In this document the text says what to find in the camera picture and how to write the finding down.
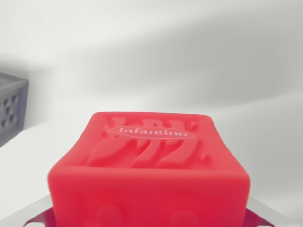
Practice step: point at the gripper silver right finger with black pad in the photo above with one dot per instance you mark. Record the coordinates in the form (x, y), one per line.
(272, 218)

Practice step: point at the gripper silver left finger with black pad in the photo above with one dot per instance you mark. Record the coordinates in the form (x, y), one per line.
(26, 218)

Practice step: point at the red infantino soft cube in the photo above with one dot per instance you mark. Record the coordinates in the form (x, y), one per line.
(146, 189)

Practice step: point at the grey soft cube with dots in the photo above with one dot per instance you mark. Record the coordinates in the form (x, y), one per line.
(11, 106)

